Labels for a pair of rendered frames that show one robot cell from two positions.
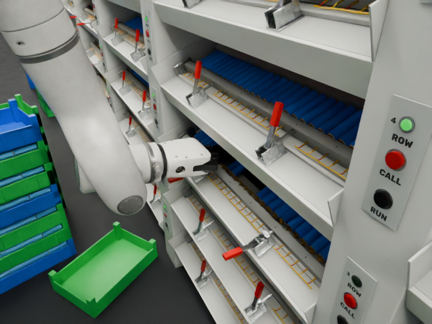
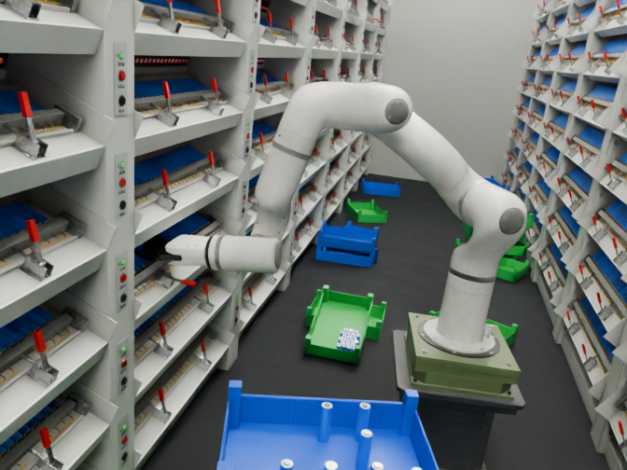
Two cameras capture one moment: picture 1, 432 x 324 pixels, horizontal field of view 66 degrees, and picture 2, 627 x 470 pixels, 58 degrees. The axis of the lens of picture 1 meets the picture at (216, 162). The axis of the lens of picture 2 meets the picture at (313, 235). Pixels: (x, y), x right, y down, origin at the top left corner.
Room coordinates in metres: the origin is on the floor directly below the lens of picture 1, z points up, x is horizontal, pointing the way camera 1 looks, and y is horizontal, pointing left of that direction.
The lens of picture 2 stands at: (1.43, 1.08, 1.07)
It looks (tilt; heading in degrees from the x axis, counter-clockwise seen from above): 18 degrees down; 219
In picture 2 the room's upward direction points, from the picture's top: 6 degrees clockwise
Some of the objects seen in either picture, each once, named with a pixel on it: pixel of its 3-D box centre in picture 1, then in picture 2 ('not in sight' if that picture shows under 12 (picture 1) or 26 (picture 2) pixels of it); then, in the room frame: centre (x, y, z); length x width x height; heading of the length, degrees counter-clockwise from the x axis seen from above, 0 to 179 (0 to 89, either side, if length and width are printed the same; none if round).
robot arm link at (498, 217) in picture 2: not in sight; (487, 234); (0.11, 0.58, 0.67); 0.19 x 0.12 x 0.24; 53
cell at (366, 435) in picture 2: not in sight; (364, 450); (0.83, 0.74, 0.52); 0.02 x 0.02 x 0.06
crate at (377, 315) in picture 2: not in sight; (346, 313); (-0.31, -0.10, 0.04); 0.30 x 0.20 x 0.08; 118
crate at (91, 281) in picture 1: (107, 264); not in sight; (0.81, 0.38, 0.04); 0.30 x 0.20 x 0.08; 149
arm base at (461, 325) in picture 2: not in sight; (465, 306); (0.10, 0.55, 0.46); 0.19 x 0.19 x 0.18
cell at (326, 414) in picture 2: not in sight; (325, 421); (0.82, 0.66, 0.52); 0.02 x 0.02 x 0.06
